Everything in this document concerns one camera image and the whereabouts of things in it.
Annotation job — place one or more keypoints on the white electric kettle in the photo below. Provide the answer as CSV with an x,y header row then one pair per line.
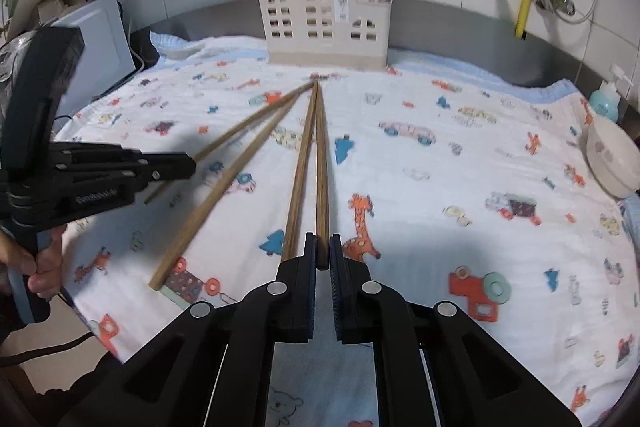
x,y
50,9

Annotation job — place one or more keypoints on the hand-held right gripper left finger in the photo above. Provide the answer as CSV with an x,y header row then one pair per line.
x,y
311,287

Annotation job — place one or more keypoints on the beige plastic utensil holder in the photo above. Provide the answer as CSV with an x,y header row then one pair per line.
x,y
315,37

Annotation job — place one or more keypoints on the white cartoon printed blanket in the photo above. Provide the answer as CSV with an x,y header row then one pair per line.
x,y
425,207

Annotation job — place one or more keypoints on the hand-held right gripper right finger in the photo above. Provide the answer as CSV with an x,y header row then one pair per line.
x,y
336,287

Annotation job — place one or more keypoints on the white ceramic bowl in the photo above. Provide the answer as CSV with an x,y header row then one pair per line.
x,y
615,162

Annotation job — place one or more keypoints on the white microwave oven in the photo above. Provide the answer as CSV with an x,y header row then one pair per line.
x,y
100,52

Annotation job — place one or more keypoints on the blue pump soap bottle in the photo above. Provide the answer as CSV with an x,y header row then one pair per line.
x,y
606,104

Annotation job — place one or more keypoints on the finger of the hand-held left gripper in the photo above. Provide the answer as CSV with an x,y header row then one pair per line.
x,y
165,166
100,197

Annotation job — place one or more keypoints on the metal water valve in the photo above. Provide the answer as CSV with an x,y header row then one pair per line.
x,y
557,2

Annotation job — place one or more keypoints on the person's left hand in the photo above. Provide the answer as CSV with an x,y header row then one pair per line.
x,y
47,274

